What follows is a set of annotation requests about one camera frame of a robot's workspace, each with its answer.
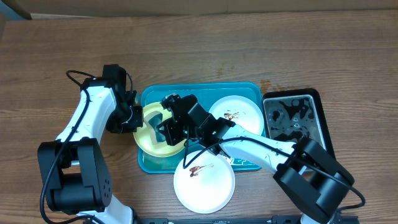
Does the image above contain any white plate front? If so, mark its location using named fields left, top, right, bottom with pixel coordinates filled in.
left=174, top=152, right=235, bottom=214

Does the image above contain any black water tray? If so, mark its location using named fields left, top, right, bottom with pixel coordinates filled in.
left=262, top=88, right=335, bottom=157

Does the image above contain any teal plastic tray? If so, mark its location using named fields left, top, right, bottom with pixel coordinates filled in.
left=137, top=82, right=263, bottom=174

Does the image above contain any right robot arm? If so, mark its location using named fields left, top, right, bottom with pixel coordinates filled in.
left=157, top=95, right=354, bottom=223

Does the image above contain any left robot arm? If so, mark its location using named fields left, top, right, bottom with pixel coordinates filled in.
left=37, top=64, right=143, bottom=223

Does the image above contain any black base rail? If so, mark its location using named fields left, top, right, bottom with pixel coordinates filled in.
left=133, top=215, right=360, bottom=224

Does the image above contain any white plate right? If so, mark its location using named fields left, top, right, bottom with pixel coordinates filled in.
left=209, top=95, right=264, bottom=135

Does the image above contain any yellow green sponge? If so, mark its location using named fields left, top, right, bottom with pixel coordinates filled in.
left=144, top=111, right=165, bottom=145

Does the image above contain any white plate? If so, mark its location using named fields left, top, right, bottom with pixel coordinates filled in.
left=174, top=152, right=235, bottom=214
left=209, top=95, right=264, bottom=135

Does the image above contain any yellow-green plate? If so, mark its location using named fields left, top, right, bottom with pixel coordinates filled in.
left=133, top=101, right=184, bottom=157

